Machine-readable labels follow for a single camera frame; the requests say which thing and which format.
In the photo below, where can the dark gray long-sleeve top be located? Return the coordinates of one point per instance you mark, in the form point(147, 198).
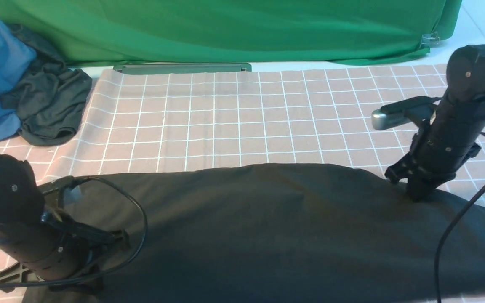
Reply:
point(276, 233)

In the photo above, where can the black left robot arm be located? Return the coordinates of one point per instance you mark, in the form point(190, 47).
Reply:
point(19, 191)

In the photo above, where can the gray-green flat bar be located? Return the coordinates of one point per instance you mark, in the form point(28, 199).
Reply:
point(180, 68)

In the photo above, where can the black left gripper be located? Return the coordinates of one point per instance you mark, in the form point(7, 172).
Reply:
point(48, 245)

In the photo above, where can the pink checkered tablecloth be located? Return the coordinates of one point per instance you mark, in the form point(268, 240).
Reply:
point(172, 123)

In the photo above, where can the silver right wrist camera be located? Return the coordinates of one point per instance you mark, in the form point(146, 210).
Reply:
point(416, 110)

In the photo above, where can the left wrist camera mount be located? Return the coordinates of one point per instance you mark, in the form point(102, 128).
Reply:
point(62, 192)

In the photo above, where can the green backdrop cloth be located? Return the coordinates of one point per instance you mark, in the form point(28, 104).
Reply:
point(350, 32)

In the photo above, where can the clear binder clip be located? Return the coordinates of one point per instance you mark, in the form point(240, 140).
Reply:
point(429, 40)

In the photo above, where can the dark gray crumpled garment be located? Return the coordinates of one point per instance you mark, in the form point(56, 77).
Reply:
point(50, 98)

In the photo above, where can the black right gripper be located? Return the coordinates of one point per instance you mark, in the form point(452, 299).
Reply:
point(443, 147)

